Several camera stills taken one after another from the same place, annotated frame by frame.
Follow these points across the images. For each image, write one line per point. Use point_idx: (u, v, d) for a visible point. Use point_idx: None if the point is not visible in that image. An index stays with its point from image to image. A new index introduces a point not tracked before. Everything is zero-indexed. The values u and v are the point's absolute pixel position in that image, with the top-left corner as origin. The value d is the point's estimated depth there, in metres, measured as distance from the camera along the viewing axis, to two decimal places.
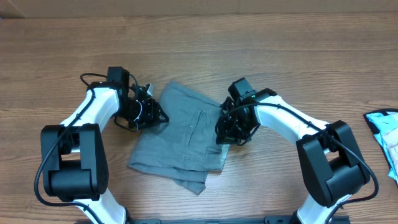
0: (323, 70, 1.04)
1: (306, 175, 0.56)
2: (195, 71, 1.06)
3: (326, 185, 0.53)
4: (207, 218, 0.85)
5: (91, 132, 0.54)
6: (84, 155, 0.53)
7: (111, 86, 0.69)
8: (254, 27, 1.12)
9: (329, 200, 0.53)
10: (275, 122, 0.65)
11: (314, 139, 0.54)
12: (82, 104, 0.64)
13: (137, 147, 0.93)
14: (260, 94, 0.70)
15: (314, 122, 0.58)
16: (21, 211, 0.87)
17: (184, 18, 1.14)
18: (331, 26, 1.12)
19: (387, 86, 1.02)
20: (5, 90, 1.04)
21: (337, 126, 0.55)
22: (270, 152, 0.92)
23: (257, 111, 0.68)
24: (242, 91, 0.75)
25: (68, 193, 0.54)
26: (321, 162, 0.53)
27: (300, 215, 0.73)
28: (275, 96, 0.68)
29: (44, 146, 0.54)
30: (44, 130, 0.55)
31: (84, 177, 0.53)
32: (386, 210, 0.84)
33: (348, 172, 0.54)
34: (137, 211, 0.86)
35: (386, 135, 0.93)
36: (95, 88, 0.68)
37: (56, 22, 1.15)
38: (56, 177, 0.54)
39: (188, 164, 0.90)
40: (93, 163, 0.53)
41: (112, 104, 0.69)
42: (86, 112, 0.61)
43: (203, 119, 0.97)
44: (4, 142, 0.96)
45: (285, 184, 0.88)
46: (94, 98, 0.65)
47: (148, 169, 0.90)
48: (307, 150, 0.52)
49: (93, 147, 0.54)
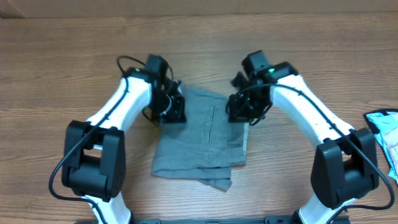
0: (323, 70, 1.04)
1: (318, 177, 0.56)
2: (195, 71, 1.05)
3: (335, 193, 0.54)
4: (207, 218, 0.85)
5: (115, 139, 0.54)
6: (105, 159, 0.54)
7: (148, 77, 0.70)
8: (254, 27, 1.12)
9: (334, 205, 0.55)
10: (291, 109, 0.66)
11: (335, 145, 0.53)
12: (114, 98, 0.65)
13: (157, 154, 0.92)
14: (280, 68, 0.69)
15: (337, 124, 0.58)
16: (21, 211, 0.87)
17: (184, 18, 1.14)
18: (331, 26, 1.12)
19: (387, 86, 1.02)
20: (4, 90, 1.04)
21: (362, 134, 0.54)
22: (270, 152, 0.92)
23: (274, 91, 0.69)
24: (255, 64, 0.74)
25: (82, 189, 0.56)
26: (337, 170, 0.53)
27: (301, 214, 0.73)
28: (295, 76, 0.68)
29: (69, 140, 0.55)
30: (71, 125, 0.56)
31: (100, 180, 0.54)
32: (386, 210, 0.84)
33: (359, 178, 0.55)
34: (137, 211, 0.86)
35: (386, 135, 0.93)
36: (129, 80, 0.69)
37: (56, 22, 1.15)
38: (76, 172, 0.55)
39: (213, 161, 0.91)
40: (112, 170, 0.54)
41: (145, 98, 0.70)
42: (114, 111, 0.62)
43: (218, 113, 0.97)
44: (4, 142, 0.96)
45: (285, 184, 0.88)
46: (127, 93, 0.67)
47: (173, 175, 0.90)
48: (327, 157, 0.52)
49: (115, 154, 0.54)
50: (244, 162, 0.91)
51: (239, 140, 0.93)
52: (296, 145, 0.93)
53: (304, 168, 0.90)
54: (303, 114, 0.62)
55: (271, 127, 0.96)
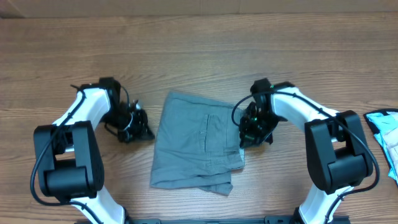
0: (323, 70, 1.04)
1: (311, 162, 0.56)
2: (195, 71, 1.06)
3: (327, 169, 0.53)
4: (207, 218, 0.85)
5: (84, 130, 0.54)
6: (78, 152, 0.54)
7: (102, 86, 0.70)
8: (254, 27, 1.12)
9: (329, 185, 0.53)
10: (288, 110, 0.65)
11: (323, 123, 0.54)
12: (73, 104, 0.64)
13: (155, 165, 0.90)
14: (279, 85, 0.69)
15: (325, 109, 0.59)
16: (21, 210, 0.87)
17: (184, 18, 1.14)
18: (331, 26, 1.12)
19: (387, 86, 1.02)
20: (5, 90, 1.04)
21: (349, 115, 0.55)
22: (270, 152, 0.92)
23: (273, 99, 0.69)
24: (262, 87, 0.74)
25: (64, 192, 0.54)
26: (326, 147, 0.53)
27: (301, 211, 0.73)
28: (293, 88, 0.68)
29: (36, 145, 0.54)
30: (35, 130, 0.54)
31: (79, 176, 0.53)
32: (386, 210, 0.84)
33: (352, 160, 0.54)
34: (137, 211, 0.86)
35: (386, 135, 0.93)
36: (84, 89, 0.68)
37: (56, 22, 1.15)
38: (52, 175, 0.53)
39: (211, 169, 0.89)
40: (88, 162, 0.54)
41: (103, 103, 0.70)
42: (77, 112, 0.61)
43: (212, 121, 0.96)
44: (5, 142, 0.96)
45: (285, 184, 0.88)
46: (85, 98, 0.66)
47: (173, 185, 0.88)
48: (314, 131, 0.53)
49: (87, 142, 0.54)
50: (242, 167, 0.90)
51: (236, 148, 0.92)
52: (296, 145, 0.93)
53: (304, 168, 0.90)
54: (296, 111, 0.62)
55: None
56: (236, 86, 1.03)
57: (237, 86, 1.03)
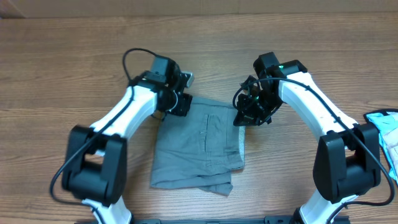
0: (323, 70, 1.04)
1: (319, 172, 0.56)
2: (195, 71, 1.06)
3: (336, 184, 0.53)
4: (207, 218, 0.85)
5: (118, 145, 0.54)
6: (107, 165, 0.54)
7: (152, 89, 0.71)
8: (254, 27, 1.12)
9: (335, 196, 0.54)
10: (297, 101, 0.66)
11: (338, 137, 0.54)
12: (120, 104, 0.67)
13: (155, 166, 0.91)
14: (290, 65, 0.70)
15: (342, 119, 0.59)
16: (21, 210, 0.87)
17: (184, 18, 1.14)
18: (331, 26, 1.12)
19: (387, 86, 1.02)
20: (4, 90, 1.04)
21: (365, 129, 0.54)
22: (270, 152, 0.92)
23: (282, 86, 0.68)
24: (267, 64, 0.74)
25: (81, 194, 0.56)
26: (338, 163, 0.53)
27: (302, 212, 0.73)
28: (304, 73, 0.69)
29: (71, 145, 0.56)
30: (75, 129, 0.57)
31: (99, 186, 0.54)
32: (386, 210, 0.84)
33: (360, 173, 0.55)
34: (137, 211, 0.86)
35: (386, 135, 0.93)
36: (135, 88, 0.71)
37: (56, 22, 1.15)
38: (76, 176, 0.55)
39: (211, 169, 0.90)
40: (112, 177, 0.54)
41: (148, 107, 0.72)
42: (121, 116, 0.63)
43: (212, 121, 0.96)
44: (4, 142, 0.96)
45: (285, 184, 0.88)
46: (134, 100, 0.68)
47: (173, 185, 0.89)
48: (329, 147, 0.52)
49: (117, 158, 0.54)
50: (242, 167, 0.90)
51: (236, 148, 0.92)
52: (296, 146, 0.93)
53: (304, 168, 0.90)
54: (309, 107, 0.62)
55: (272, 127, 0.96)
56: (236, 86, 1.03)
57: (237, 86, 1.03)
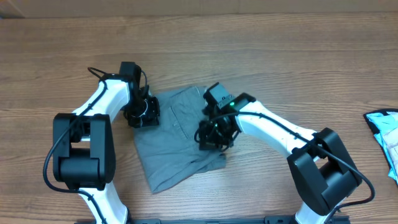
0: (323, 70, 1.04)
1: (301, 188, 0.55)
2: (195, 71, 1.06)
3: (321, 199, 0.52)
4: (207, 218, 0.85)
5: (101, 123, 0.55)
6: (94, 144, 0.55)
7: (124, 79, 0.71)
8: (254, 27, 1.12)
9: (326, 210, 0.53)
10: (259, 132, 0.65)
11: (304, 153, 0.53)
12: (94, 94, 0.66)
13: (152, 168, 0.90)
14: (239, 100, 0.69)
15: (301, 132, 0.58)
16: (21, 210, 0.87)
17: (184, 18, 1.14)
18: (331, 26, 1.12)
19: (387, 86, 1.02)
20: (4, 90, 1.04)
21: (326, 135, 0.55)
22: (270, 152, 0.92)
23: (239, 121, 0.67)
24: (216, 96, 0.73)
25: (76, 179, 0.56)
26: (314, 177, 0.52)
27: (298, 219, 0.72)
28: (254, 102, 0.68)
29: (55, 132, 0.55)
30: (56, 117, 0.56)
31: (92, 165, 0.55)
32: (386, 210, 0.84)
33: (340, 179, 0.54)
34: (137, 211, 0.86)
35: (386, 135, 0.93)
36: (107, 80, 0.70)
37: (56, 22, 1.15)
38: (66, 163, 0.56)
39: (199, 150, 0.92)
40: (102, 155, 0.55)
41: (124, 96, 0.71)
42: (97, 103, 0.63)
43: (179, 110, 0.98)
44: (4, 142, 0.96)
45: (285, 185, 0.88)
46: (106, 90, 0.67)
47: (172, 182, 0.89)
48: (299, 166, 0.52)
49: (103, 136, 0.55)
50: None
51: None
52: None
53: None
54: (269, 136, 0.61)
55: None
56: (236, 86, 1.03)
57: (236, 86, 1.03)
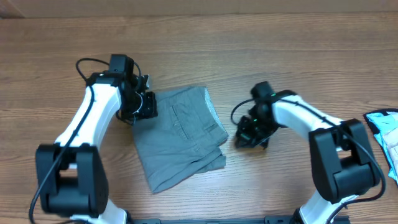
0: (323, 70, 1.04)
1: (316, 171, 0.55)
2: (195, 71, 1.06)
3: (333, 181, 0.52)
4: (208, 218, 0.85)
5: (89, 157, 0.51)
6: (82, 180, 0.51)
7: (114, 81, 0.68)
8: (254, 27, 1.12)
9: (335, 196, 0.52)
10: (291, 119, 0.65)
11: (327, 132, 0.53)
12: (81, 109, 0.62)
13: (152, 168, 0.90)
14: (281, 93, 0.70)
15: (329, 118, 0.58)
16: (22, 210, 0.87)
17: (184, 18, 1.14)
18: (331, 26, 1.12)
19: (387, 86, 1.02)
20: (4, 90, 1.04)
21: (353, 124, 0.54)
22: (270, 152, 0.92)
23: (275, 108, 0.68)
24: (263, 93, 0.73)
25: (66, 212, 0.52)
26: (331, 156, 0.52)
27: (301, 212, 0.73)
28: (294, 96, 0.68)
29: (40, 167, 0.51)
30: (38, 150, 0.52)
31: (81, 202, 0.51)
32: (386, 210, 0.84)
33: (357, 170, 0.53)
34: (137, 211, 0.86)
35: (386, 135, 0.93)
36: (94, 86, 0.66)
37: (56, 23, 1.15)
38: (54, 198, 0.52)
39: (200, 151, 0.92)
40: (92, 189, 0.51)
41: (114, 103, 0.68)
42: (84, 122, 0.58)
43: (180, 109, 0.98)
44: (4, 142, 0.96)
45: (285, 184, 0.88)
46: (94, 102, 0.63)
47: (172, 182, 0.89)
48: (318, 141, 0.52)
49: (91, 171, 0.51)
50: (227, 138, 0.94)
51: (212, 122, 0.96)
52: (296, 146, 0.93)
53: (304, 168, 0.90)
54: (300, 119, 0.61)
55: None
56: (236, 86, 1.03)
57: (237, 86, 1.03)
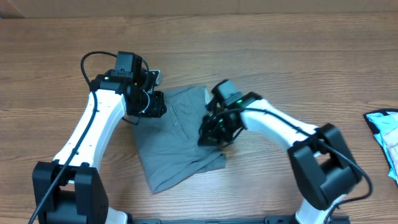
0: (323, 70, 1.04)
1: (301, 183, 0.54)
2: (194, 71, 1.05)
3: (320, 191, 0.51)
4: (207, 218, 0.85)
5: (87, 179, 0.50)
6: (80, 200, 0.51)
7: (119, 86, 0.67)
8: (254, 27, 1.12)
9: (324, 204, 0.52)
10: (263, 127, 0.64)
11: (305, 145, 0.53)
12: (84, 121, 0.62)
13: (152, 168, 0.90)
14: (246, 98, 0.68)
15: (303, 127, 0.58)
16: (21, 210, 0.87)
17: (184, 18, 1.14)
18: (331, 26, 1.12)
19: (387, 86, 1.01)
20: (4, 90, 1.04)
21: (326, 130, 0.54)
22: (270, 152, 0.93)
23: (244, 117, 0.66)
24: (226, 92, 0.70)
25: None
26: (313, 167, 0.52)
27: (298, 218, 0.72)
28: (260, 101, 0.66)
29: (38, 186, 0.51)
30: (37, 169, 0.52)
31: (79, 221, 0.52)
32: (386, 210, 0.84)
33: (339, 174, 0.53)
34: (138, 211, 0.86)
35: (386, 135, 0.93)
36: (97, 92, 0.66)
37: (56, 23, 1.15)
38: (51, 215, 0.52)
39: (200, 150, 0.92)
40: (89, 210, 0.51)
41: (119, 111, 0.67)
42: (85, 135, 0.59)
43: (180, 110, 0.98)
44: (5, 142, 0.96)
45: (285, 184, 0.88)
46: (97, 111, 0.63)
47: (172, 182, 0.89)
48: (298, 158, 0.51)
49: (89, 193, 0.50)
50: None
51: None
52: None
53: None
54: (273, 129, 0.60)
55: None
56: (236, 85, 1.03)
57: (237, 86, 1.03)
